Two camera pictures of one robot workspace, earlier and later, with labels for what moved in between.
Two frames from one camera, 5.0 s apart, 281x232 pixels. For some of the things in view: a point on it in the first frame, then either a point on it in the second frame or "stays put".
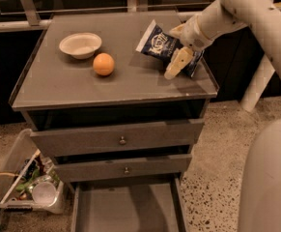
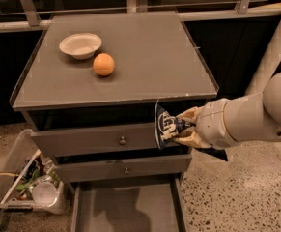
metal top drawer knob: (122, 141) stays put
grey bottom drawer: (154, 204) stays put
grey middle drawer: (149, 166) stays put
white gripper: (191, 33) -> (211, 122)
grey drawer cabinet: (95, 89) stays put
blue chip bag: (160, 45) -> (167, 126)
